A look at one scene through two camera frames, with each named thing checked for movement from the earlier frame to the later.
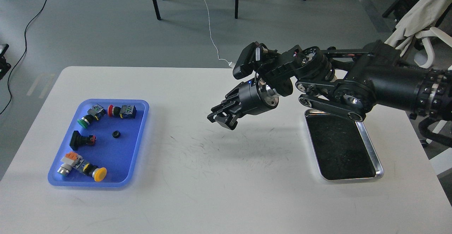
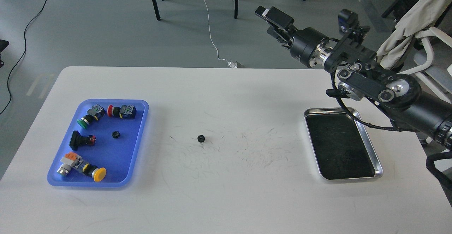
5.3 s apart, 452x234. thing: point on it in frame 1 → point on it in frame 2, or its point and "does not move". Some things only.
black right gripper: x=250 y=97 → x=312 y=48
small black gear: x=116 y=134 does not move
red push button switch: x=126 y=111 does not move
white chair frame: x=436 y=126 does not move
